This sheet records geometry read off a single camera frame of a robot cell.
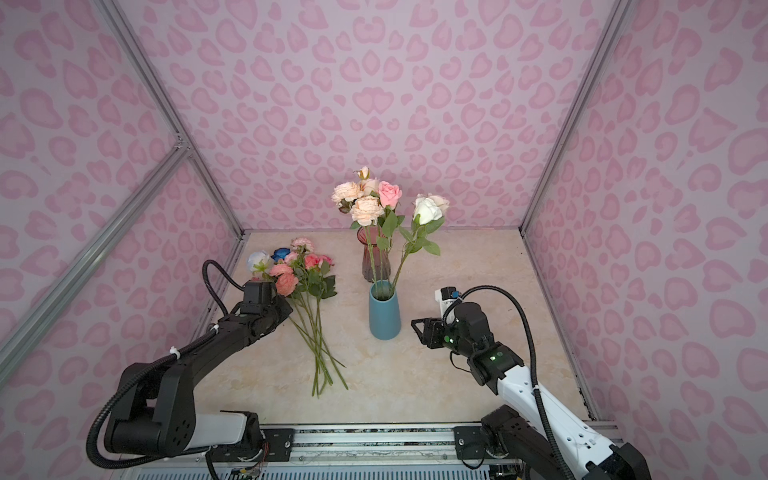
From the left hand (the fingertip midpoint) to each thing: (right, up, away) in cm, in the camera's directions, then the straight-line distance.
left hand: (288, 301), depth 91 cm
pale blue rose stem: (-11, +12, +4) cm, 16 cm away
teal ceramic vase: (+30, -2, -9) cm, 31 cm away
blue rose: (-9, +15, +16) cm, 23 cm away
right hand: (+39, -3, -14) cm, 41 cm away
